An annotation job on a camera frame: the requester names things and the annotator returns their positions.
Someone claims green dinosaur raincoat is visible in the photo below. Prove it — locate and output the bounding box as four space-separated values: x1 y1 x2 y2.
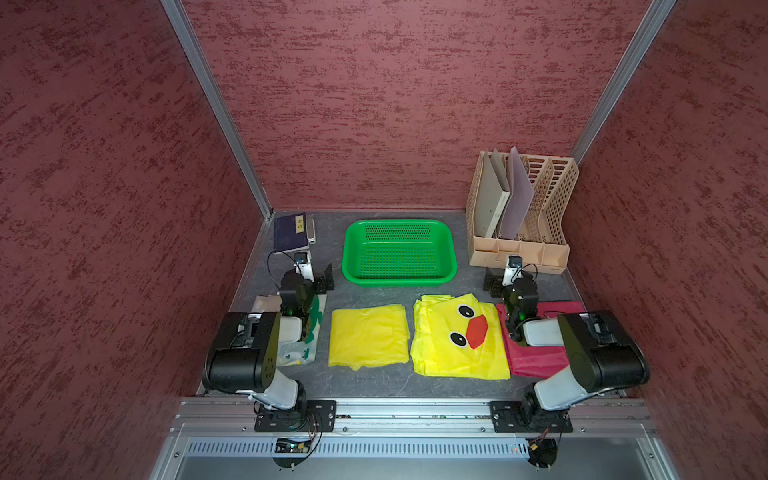
245 294 327 367

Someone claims yellow duck raincoat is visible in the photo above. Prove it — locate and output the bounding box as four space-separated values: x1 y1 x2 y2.
411 294 511 381

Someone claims plain yellow raincoat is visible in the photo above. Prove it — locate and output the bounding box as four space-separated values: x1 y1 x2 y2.
328 304 410 371

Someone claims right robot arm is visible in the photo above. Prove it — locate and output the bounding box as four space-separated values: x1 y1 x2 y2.
483 264 650 425

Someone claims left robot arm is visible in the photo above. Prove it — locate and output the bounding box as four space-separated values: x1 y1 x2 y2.
202 266 335 420

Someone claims pink folded raincoat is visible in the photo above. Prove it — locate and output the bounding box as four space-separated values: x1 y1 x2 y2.
496 301 584 378

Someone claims green plastic basket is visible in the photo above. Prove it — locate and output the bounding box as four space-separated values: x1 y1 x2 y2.
342 219 458 288

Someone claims beige file organizer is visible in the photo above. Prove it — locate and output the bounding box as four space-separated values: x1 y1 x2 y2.
465 151 579 274

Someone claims dark blue book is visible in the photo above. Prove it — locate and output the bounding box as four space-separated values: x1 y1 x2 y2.
273 213 316 253

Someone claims grey purple folder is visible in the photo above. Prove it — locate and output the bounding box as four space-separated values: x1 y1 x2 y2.
498 147 534 239

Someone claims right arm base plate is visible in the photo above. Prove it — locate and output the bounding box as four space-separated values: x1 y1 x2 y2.
488 401 573 435

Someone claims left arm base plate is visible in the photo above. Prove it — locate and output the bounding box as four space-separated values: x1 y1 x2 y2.
254 400 337 433

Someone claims aluminium front rail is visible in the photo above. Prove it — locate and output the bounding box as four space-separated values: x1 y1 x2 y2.
170 396 659 438

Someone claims left corner aluminium post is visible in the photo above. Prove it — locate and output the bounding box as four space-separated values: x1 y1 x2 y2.
161 0 274 221

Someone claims corner aluminium post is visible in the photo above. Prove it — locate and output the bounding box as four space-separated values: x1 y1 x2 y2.
161 0 274 221
571 0 677 165

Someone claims right corner aluminium post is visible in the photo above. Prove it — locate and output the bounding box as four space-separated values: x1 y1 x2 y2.
571 0 677 165

